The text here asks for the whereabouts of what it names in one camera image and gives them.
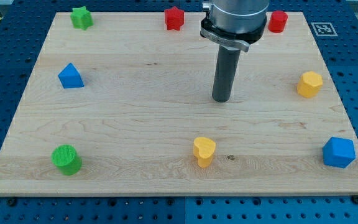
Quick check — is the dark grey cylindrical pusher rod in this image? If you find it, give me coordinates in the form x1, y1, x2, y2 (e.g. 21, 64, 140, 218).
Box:
212, 45, 241, 103

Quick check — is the yellow hexagon block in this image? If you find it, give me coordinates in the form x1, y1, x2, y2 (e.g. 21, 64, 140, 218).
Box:
296, 71, 323, 98

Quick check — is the red cylinder block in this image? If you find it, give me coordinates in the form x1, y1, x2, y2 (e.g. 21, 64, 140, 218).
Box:
268, 11, 288, 33

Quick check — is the red star block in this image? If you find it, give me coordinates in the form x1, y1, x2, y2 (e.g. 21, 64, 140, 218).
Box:
164, 6, 185, 30

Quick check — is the yellow heart block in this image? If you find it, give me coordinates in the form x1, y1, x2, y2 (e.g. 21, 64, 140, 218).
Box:
193, 137, 216, 168

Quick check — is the white fiducial marker tag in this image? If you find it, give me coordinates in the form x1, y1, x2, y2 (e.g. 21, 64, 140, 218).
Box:
311, 22, 337, 37

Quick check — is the wooden board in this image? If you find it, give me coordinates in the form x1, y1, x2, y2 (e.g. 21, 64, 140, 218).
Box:
0, 12, 358, 197

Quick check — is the blue cube block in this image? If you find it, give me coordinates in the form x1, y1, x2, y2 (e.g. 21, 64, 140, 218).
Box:
323, 137, 356, 168

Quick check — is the green star block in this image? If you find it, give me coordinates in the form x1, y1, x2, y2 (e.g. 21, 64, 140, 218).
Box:
70, 6, 94, 30

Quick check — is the blue triangle block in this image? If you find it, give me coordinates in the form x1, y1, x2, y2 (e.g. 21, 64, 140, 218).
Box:
58, 63, 84, 88

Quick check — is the green cylinder block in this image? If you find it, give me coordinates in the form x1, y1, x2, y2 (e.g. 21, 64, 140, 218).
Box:
51, 144, 82, 175

